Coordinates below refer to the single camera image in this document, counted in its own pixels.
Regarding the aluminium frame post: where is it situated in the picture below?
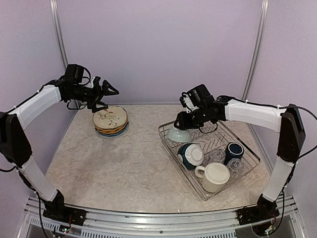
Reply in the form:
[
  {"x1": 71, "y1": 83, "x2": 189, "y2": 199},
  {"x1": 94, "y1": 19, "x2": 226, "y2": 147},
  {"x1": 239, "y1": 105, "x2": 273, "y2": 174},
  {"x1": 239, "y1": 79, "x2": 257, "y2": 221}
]
[
  {"x1": 242, "y1": 0, "x2": 269, "y2": 100},
  {"x1": 50, "y1": 0, "x2": 68, "y2": 70}
]

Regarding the metal wire dish rack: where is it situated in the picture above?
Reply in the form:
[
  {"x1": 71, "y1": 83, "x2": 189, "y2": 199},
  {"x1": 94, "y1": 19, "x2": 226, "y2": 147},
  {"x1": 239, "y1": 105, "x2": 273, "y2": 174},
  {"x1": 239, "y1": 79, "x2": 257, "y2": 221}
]
[{"x1": 158, "y1": 121, "x2": 261, "y2": 201}]

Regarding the blue polka dot plate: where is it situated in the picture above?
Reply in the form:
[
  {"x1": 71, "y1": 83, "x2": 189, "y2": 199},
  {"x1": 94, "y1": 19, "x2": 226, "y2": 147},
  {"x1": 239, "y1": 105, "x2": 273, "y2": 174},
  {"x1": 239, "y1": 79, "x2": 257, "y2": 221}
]
[{"x1": 95, "y1": 125, "x2": 129, "y2": 137}]

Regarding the yellow polka dot plate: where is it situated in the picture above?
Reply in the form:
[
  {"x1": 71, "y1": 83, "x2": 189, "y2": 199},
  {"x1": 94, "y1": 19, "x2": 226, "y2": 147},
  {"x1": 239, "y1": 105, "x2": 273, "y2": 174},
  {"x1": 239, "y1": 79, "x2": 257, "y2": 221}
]
[
  {"x1": 94, "y1": 121, "x2": 129, "y2": 132},
  {"x1": 95, "y1": 123, "x2": 128, "y2": 134}
]

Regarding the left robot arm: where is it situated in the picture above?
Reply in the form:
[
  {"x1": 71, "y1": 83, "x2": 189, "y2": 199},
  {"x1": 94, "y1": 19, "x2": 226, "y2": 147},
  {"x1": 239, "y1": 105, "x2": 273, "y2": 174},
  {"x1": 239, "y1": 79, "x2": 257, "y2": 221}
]
[{"x1": 0, "y1": 64, "x2": 119, "y2": 221}]

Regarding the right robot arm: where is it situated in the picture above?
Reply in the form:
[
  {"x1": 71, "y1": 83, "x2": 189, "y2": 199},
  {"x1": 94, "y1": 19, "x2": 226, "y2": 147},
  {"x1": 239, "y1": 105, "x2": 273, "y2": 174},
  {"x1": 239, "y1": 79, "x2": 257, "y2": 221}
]
[{"x1": 174, "y1": 84, "x2": 306, "y2": 220}]

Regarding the front aluminium frame rail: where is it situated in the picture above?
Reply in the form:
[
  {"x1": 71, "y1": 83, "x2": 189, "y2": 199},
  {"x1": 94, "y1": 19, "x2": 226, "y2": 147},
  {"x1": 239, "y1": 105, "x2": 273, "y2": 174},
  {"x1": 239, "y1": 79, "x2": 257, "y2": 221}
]
[{"x1": 18, "y1": 196, "x2": 307, "y2": 238}]

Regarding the dark blue cup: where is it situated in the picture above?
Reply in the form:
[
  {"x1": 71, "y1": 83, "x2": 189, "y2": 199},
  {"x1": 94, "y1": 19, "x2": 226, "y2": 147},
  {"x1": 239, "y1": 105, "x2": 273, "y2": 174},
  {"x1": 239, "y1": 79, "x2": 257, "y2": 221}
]
[{"x1": 223, "y1": 142, "x2": 244, "y2": 165}]

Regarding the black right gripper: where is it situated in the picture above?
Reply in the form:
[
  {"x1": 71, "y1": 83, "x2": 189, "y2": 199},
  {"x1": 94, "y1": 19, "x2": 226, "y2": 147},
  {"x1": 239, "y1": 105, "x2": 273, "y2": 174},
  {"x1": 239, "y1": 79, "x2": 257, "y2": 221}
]
[{"x1": 175, "y1": 106, "x2": 210, "y2": 129}]

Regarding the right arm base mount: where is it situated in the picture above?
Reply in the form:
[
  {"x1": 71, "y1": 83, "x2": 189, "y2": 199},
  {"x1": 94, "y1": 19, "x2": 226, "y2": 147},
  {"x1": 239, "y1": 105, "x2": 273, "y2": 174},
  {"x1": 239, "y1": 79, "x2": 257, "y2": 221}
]
[{"x1": 236, "y1": 205, "x2": 280, "y2": 225}]

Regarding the clear glass near plates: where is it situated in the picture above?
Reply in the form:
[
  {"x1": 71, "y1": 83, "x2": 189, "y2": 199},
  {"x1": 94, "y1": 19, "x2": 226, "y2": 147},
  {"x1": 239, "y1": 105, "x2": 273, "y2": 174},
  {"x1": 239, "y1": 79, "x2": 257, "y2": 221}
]
[{"x1": 210, "y1": 148, "x2": 225, "y2": 163}]

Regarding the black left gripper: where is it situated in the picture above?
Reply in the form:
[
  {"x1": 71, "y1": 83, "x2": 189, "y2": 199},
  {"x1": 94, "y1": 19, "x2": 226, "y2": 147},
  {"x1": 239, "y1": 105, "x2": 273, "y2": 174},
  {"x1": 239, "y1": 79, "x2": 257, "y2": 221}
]
[{"x1": 67, "y1": 79, "x2": 119, "y2": 113}]

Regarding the pale green ribbed bowl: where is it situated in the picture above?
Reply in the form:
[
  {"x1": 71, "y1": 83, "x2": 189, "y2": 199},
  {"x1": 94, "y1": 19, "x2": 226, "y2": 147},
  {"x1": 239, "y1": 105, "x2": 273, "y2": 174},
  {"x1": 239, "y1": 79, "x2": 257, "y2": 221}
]
[{"x1": 167, "y1": 126, "x2": 192, "y2": 143}]

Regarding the right aluminium frame post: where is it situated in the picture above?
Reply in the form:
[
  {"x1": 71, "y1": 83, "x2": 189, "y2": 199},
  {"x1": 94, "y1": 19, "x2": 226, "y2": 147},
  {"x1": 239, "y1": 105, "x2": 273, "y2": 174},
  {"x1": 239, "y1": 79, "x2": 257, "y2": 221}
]
[{"x1": 242, "y1": 0, "x2": 269, "y2": 100}]

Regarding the cream bird pattern plate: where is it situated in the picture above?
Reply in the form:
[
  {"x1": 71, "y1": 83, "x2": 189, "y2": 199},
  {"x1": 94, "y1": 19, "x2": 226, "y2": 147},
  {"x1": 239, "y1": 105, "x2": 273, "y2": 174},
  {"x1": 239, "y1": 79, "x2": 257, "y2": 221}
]
[{"x1": 93, "y1": 106, "x2": 128, "y2": 129}]

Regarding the white ribbed mug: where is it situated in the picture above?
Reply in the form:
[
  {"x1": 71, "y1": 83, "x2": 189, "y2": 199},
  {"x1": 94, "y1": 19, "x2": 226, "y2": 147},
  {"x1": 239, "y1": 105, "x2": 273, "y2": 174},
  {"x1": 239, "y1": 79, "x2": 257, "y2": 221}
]
[{"x1": 194, "y1": 162, "x2": 230, "y2": 193}]

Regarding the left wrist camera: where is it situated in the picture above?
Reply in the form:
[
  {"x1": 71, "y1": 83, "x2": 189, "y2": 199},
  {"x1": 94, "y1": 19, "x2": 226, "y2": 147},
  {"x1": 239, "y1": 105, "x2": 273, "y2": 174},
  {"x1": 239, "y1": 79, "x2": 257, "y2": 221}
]
[{"x1": 88, "y1": 76, "x2": 101, "y2": 88}]

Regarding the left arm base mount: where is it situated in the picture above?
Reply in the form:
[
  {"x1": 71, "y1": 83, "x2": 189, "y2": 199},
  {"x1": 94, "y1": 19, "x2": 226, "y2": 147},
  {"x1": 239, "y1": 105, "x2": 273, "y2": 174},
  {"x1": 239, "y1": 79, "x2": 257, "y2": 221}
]
[{"x1": 43, "y1": 201, "x2": 87, "y2": 226}]

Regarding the clear glass near rim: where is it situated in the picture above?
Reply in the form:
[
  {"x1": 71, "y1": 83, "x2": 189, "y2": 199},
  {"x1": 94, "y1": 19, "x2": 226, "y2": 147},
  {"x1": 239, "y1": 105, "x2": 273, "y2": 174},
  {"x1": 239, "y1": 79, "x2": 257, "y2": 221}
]
[{"x1": 226, "y1": 158, "x2": 244, "y2": 174}]

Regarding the teal and white bowl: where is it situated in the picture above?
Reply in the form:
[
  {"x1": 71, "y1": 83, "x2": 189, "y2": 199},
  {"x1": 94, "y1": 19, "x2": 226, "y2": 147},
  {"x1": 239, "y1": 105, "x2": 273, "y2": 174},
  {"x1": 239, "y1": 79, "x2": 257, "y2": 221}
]
[{"x1": 177, "y1": 143, "x2": 204, "y2": 170}]

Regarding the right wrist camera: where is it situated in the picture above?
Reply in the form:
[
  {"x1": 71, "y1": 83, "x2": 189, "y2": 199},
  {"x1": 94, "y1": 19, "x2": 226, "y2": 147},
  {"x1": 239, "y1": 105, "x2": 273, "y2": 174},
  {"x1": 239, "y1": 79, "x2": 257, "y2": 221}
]
[{"x1": 179, "y1": 92, "x2": 196, "y2": 113}]

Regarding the left aluminium frame post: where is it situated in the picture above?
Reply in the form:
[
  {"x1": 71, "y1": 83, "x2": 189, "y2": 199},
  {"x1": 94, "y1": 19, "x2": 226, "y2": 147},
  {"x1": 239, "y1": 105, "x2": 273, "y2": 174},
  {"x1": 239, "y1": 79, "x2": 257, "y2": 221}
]
[{"x1": 50, "y1": 0, "x2": 68, "y2": 70}]

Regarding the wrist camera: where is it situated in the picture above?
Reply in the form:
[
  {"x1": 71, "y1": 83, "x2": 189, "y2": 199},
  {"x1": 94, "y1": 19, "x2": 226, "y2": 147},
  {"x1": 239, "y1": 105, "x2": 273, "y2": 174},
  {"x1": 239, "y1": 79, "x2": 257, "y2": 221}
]
[
  {"x1": 179, "y1": 92, "x2": 196, "y2": 113},
  {"x1": 88, "y1": 76, "x2": 101, "y2": 88}
]

